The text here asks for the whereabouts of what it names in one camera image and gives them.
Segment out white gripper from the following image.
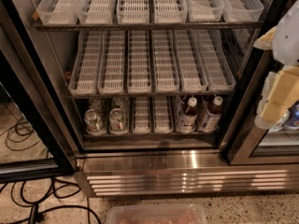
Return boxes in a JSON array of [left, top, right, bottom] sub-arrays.
[[253, 0, 299, 124]]

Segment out blue can behind glass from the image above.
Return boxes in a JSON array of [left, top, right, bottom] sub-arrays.
[[283, 101, 299, 131]]

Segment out top shelf tray six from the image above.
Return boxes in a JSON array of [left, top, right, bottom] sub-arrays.
[[222, 0, 263, 22]]

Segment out right glass fridge door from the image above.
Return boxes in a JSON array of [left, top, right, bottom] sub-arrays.
[[221, 0, 295, 165]]

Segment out middle shelf tray five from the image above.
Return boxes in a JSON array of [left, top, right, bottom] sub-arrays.
[[173, 30, 208, 92]]

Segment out shelf tray five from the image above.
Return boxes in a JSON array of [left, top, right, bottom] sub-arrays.
[[173, 30, 208, 92], [186, 0, 224, 22]]

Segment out top shelf tray five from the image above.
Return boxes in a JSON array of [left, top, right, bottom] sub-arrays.
[[186, 0, 224, 22]]

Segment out middle shelf tray four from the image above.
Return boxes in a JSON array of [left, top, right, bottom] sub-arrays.
[[151, 30, 179, 92]]

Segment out shelf tray four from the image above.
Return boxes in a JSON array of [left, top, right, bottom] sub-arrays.
[[153, 0, 188, 23], [151, 30, 179, 92], [153, 96, 173, 133]]

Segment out top shelf tray four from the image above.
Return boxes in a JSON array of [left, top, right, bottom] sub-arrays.
[[153, 0, 188, 23]]

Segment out bottom shelf tray four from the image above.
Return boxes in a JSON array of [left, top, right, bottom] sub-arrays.
[[153, 96, 173, 133]]

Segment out middle shelf tray three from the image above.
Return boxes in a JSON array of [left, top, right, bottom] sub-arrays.
[[127, 31, 151, 93]]

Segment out top shelf tray three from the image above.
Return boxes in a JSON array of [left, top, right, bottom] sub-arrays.
[[117, 0, 150, 24]]

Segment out middle shelf tray two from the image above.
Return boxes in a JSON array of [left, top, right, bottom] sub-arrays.
[[98, 31, 125, 94]]

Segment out shelf tray two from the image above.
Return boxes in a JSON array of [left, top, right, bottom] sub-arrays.
[[98, 31, 125, 94], [77, 0, 116, 25]]

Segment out soda can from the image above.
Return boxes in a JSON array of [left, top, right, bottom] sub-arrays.
[[108, 108, 128, 134], [89, 97, 106, 113], [84, 109, 105, 136]]

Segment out rear left soda can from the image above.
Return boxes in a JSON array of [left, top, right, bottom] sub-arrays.
[[89, 97, 106, 113]]

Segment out front left soda can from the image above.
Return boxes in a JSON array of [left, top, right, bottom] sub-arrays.
[[84, 109, 105, 136]]

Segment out top shelf tray two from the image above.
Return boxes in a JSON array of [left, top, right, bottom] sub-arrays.
[[77, 0, 116, 25]]

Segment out middle shelf tray one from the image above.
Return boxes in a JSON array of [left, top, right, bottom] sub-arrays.
[[69, 31, 103, 96]]

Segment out steel fridge base grille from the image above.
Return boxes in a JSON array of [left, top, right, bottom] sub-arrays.
[[75, 150, 299, 197]]

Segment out left open fridge door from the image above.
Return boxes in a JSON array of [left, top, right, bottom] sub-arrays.
[[0, 0, 77, 183]]

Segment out white bottle behind glass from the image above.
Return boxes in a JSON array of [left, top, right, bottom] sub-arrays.
[[254, 111, 290, 133]]

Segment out right tea bottle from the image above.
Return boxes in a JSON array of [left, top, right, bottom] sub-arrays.
[[198, 96, 223, 133]]

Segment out tea bottle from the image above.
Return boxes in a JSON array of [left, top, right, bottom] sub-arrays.
[[198, 96, 223, 133], [177, 96, 198, 133]]

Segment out left tea bottle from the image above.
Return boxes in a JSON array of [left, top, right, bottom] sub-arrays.
[[177, 96, 198, 133]]

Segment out clear plastic bin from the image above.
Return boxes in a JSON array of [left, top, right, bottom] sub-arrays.
[[105, 204, 208, 224]]

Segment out black floor cable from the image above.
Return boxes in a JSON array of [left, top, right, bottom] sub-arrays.
[[0, 115, 103, 224]]

